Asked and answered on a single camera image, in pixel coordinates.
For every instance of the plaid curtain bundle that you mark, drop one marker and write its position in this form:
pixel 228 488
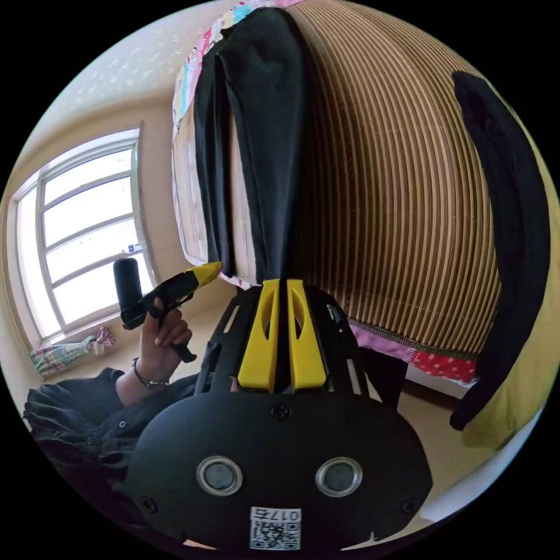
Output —
pixel 65 352

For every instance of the black pants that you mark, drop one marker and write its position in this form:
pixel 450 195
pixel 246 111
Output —
pixel 262 153

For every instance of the pile of clothes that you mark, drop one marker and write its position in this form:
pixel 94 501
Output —
pixel 503 210

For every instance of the window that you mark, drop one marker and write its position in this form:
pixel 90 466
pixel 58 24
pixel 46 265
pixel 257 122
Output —
pixel 87 232

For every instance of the person's left hand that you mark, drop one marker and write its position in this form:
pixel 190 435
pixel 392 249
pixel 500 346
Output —
pixel 164 345

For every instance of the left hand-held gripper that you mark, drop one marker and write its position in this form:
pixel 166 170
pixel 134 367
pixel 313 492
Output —
pixel 168 292

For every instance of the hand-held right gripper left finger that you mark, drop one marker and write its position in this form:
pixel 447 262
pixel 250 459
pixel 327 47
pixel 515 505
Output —
pixel 256 350

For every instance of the bed with woven mat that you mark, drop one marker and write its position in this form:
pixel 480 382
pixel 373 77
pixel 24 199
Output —
pixel 393 197

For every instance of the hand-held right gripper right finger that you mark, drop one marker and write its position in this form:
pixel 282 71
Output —
pixel 309 354

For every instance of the person's left forearm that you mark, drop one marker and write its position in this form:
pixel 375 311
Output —
pixel 133 387

